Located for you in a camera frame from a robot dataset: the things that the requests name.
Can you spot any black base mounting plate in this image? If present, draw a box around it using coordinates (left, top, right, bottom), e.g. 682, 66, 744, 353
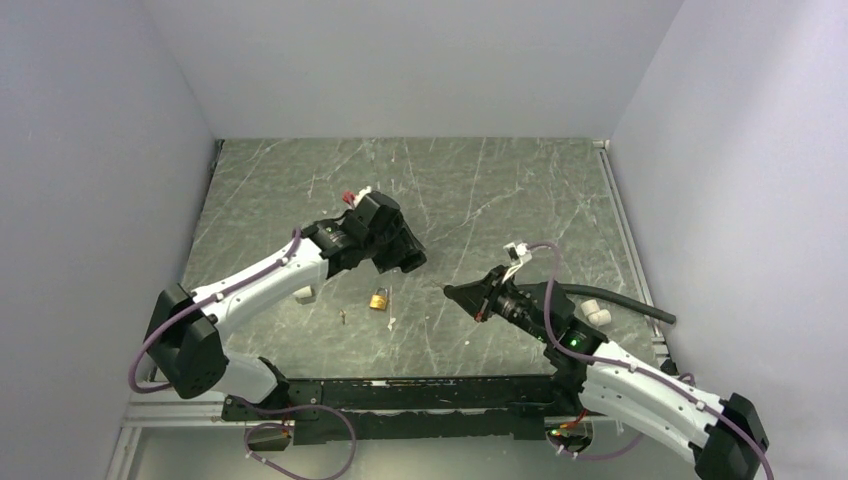
222, 374, 583, 446

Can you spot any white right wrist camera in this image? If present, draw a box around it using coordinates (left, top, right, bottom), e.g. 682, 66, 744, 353
503, 242, 532, 281

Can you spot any white pipe elbow left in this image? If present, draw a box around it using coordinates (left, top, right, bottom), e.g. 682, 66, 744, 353
292, 285, 316, 305

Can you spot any brass padlock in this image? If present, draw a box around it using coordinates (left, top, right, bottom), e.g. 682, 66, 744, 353
368, 287, 389, 311

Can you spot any black foam tube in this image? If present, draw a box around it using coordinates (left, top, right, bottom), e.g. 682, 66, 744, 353
560, 284, 677, 325

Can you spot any white pipe elbow right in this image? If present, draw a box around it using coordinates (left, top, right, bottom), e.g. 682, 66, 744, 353
580, 299, 612, 327

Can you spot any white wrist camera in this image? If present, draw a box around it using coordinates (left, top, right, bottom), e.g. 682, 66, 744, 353
342, 186, 372, 209
503, 242, 532, 281

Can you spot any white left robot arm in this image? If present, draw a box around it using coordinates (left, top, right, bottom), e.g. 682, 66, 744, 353
128, 188, 427, 420

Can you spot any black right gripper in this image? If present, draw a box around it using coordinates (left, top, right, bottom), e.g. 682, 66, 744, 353
446, 265, 551, 343

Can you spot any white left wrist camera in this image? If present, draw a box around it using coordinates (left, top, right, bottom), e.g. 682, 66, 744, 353
342, 186, 372, 209

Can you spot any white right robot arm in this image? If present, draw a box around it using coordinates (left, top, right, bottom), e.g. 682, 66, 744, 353
443, 266, 769, 479

